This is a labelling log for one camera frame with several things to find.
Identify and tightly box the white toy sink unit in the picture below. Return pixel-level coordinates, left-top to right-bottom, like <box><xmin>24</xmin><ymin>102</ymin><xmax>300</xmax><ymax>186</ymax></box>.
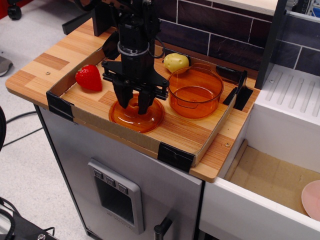
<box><xmin>199</xmin><ymin>65</ymin><xmax>320</xmax><ymax>240</ymax></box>

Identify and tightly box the red toy strawberry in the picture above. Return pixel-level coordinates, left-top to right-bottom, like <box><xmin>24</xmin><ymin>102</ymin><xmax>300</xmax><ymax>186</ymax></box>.
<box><xmin>75</xmin><ymin>64</ymin><xmax>103</xmax><ymax>92</ymax></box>

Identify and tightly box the black cable on floor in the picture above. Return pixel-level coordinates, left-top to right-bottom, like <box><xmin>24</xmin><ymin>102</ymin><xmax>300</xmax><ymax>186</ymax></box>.
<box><xmin>1</xmin><ymin>111</ymin><xmax>44</xmax><ymax>148</ymax></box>

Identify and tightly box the black caster wheel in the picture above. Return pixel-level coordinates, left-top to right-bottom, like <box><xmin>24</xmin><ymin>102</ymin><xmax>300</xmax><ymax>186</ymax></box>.
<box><xmin>7</xmin><ymin>4</ymin><xmax>22</xmax><ymax>21</ymax></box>

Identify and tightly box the yellow toy potato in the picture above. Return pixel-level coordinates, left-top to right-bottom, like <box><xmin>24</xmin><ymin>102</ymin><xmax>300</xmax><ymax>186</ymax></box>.
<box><xmin>163</xmin><ymin>53</ymin><xmax>190</xmax><ymax>73</ymax></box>

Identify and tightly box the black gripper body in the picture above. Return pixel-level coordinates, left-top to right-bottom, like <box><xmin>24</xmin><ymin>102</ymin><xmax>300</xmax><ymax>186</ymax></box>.
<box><xmin>101</xmin><ymin>43</ymin><xmax>169</xmax><ymax>100</ymax></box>

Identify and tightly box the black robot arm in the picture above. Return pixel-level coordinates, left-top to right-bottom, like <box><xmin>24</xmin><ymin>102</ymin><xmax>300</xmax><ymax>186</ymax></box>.
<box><xmin>102</xmin><ymin>0</ymin><xmax>169</xmax><ymax>115</ymax></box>

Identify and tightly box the orange transparent pot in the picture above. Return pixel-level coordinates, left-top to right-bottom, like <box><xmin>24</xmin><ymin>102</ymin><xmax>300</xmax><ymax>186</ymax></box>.
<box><xmin>168</xmin><ymin>63</ymin><xmax>224</xmax><ymax>119</ymax></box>

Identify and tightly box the orange transparent pot lid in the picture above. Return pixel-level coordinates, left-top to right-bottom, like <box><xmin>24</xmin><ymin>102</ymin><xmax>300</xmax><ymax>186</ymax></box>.
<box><xmin>108</xmin><ymin>93</ymin><xmax>165</xmax><ymax>133</ymax></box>

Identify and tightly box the pink plate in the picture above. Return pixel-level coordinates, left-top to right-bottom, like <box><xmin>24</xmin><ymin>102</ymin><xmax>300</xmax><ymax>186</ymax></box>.
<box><xmin>301</xmin><ymin>180</ymin><xmax>320</xmax><ymax>221</ymax></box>

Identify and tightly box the grey toy kitchen cabinet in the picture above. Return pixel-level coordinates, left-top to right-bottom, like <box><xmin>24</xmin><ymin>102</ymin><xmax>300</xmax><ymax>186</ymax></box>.
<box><xmin>36</xmin><ymin>107</ymin><xmax>203</xmax><ymax>240</ymax></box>

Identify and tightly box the black cabinet door handle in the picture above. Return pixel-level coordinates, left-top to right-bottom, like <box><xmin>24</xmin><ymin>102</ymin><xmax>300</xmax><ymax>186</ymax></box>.
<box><xmin>153</xmin><ymin>217</ymin><xmax>173</xmax><ymax>240</ymax></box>

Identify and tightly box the black upright post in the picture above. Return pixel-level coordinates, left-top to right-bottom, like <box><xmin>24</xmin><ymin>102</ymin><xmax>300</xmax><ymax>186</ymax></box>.
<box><xmin>254</xmin><ymin>0</ymin><xmax>287</xmax><ymax>90</ymax></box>

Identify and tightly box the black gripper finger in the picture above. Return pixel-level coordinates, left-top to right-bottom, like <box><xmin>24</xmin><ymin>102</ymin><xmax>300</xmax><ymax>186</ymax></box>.
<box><xmin>138</xmin><ymin>88</ymin><xmax>155</xmax><ymax>115</ymax></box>
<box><xmin>113</xmin><ymin>83</ymin><xmax>133</xmax><ymax>109</ymax></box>

